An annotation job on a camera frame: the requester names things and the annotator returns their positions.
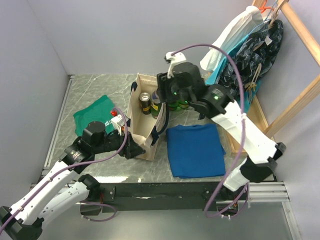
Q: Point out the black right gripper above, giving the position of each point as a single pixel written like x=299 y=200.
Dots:
x=163 y=82

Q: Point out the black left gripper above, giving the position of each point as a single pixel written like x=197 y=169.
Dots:
x=133 y=149

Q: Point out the green glass bottle front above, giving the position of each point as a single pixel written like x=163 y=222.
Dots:
x=173 y=105

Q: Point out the beige canvas tote bag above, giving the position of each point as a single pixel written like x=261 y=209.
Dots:
x=144 y=128

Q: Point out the green glass bottle gold cap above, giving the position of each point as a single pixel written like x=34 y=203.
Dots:
x=155 y=108

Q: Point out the red silver beverage can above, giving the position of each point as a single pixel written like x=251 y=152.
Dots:
x=155 y=97

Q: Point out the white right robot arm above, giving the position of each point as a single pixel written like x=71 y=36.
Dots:
x=216 y=103

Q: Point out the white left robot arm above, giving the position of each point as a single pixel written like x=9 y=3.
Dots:
x=65 y=185

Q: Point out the green folded t-shirt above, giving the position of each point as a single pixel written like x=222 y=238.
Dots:
x=99 y=111

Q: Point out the blue folded t-shirt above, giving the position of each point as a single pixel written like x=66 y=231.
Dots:
x=195 y=151

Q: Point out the dark patterned hanging shirt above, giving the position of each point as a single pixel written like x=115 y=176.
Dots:
x=254 y=56

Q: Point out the orange clothes hanger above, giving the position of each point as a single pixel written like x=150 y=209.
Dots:
x=263 y=7

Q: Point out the wooden clothes rack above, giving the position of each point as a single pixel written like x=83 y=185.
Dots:
x=294 y=70

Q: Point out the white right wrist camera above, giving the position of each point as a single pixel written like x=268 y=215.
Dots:
x=174 y=60

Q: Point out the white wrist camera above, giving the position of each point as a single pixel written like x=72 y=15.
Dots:
x=174 y=60
x=118 y=122

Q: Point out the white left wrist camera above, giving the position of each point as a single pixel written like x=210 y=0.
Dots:
x=118 y=122

